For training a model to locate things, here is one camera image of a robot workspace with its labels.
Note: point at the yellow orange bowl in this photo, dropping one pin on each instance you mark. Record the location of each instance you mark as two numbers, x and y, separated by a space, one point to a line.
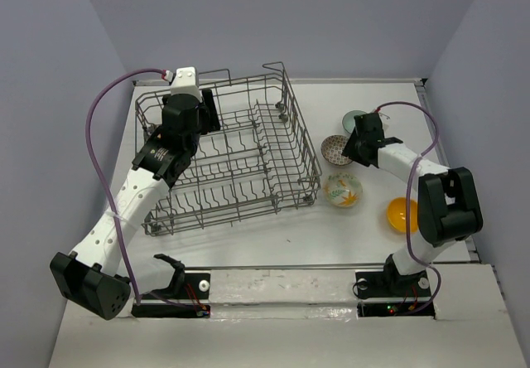
396 215

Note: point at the leaf flower pattern bowl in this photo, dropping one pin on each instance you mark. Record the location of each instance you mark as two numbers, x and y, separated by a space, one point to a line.
342 189

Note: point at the teal green bowl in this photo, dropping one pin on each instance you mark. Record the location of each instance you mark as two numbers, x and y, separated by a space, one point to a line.
348 120

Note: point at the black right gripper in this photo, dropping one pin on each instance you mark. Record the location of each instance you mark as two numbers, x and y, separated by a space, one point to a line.
350 150

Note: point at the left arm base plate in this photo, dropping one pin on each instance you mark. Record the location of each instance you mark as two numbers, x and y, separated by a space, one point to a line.
186 299

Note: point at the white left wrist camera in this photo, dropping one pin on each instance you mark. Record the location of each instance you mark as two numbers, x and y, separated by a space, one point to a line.
182 81

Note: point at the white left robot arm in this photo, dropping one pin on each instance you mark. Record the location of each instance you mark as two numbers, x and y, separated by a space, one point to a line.
88 274

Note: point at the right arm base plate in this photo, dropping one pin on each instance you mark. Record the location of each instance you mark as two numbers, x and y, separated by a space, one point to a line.
377 298

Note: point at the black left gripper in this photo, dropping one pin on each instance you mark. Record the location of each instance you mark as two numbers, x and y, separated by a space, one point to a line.
209 114

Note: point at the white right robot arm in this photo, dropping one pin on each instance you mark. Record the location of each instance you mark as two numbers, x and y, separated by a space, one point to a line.
448 209

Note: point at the red patterned bowl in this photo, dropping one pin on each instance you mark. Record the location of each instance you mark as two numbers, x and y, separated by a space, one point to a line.
332 148

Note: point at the grey wire dish rack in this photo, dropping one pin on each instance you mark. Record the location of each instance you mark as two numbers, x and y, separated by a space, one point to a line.
261 161

